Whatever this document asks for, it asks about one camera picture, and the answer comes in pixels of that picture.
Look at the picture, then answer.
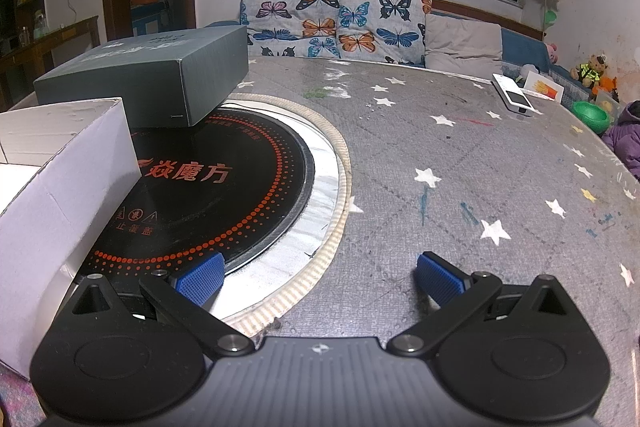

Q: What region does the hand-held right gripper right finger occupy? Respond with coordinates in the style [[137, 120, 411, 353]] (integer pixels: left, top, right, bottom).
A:
[[386, 252, 571, 356]]

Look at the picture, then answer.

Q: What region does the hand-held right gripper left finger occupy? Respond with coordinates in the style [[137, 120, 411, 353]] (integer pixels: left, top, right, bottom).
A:
[[72, 253, 255, 356]]

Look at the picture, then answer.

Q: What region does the grey cardboard box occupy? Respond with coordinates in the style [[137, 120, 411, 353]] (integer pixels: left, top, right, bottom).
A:
[[34, 24, 249, 128]]

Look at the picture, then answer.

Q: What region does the grey star-print desktop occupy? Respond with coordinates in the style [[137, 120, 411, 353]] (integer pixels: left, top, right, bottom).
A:
[[0, 56, 640, 427]]

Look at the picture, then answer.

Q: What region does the black round heating plate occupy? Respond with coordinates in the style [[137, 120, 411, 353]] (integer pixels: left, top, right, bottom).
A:
[[75, 107, 317, 282]]

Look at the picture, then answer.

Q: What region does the white cardboard box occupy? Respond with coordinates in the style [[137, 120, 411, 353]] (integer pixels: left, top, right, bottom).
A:
[[0, 97, 143, 380]]

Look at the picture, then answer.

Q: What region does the white handheld device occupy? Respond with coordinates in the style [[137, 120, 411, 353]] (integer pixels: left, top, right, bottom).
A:
[[491, 73, 536, 114]]

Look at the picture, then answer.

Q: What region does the white card orange print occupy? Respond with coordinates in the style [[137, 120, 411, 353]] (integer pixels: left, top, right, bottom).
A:
[[522, 71, 565, 100]]

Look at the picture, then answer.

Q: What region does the green plastic bowl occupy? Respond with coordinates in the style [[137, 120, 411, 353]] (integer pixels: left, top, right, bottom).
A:
[[571, 101, 612, 132]]

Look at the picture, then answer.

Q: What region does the purple jacket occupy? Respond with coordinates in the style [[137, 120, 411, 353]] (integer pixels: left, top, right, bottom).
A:
[[601, 101, 640, 182]]

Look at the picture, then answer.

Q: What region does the grey pillow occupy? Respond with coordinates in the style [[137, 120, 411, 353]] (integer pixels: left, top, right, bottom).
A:
[[425, 13, 503, 70]]

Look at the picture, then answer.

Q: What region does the blue sofa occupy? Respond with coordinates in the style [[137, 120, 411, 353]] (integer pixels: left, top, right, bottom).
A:
[[205, 0, 601, 108]]

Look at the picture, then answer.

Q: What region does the orange plush toy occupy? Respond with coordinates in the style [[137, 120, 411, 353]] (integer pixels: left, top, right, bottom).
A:
[[595, 76, 618, 100]]

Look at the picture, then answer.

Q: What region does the plush bear yellow vest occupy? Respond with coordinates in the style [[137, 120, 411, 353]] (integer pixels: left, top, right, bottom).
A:
[[575, 54, 608, 88]]

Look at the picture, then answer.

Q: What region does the butterfly print cushion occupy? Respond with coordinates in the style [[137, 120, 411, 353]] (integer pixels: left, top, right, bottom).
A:
[[337, 0, 433, 68], [240, 0, 342, 58]]

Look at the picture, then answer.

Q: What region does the blue cabinet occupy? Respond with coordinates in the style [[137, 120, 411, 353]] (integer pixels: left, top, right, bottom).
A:
[[131, 0, 168, 36]]

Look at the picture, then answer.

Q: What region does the wooden side table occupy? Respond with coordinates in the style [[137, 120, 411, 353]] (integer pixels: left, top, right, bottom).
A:
[[0, 16, 101, 108]]

